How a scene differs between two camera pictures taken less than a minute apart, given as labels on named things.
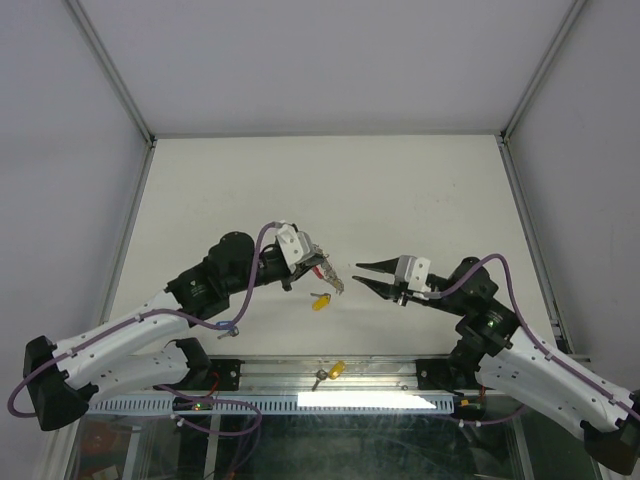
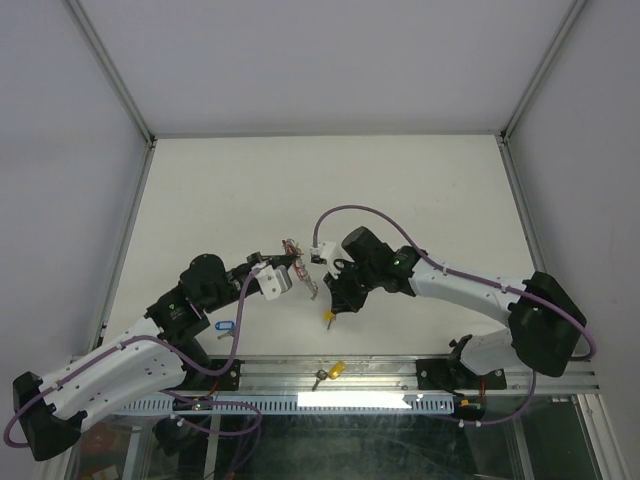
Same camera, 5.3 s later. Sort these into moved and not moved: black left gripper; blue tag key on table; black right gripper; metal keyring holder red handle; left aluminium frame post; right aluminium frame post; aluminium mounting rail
Moved: metal keyring holder red handle; black left gripper; black right gripper
Not moved: aluminium mounting rail; right aluminium frame post; left aluminium frame post; blue tag key on table
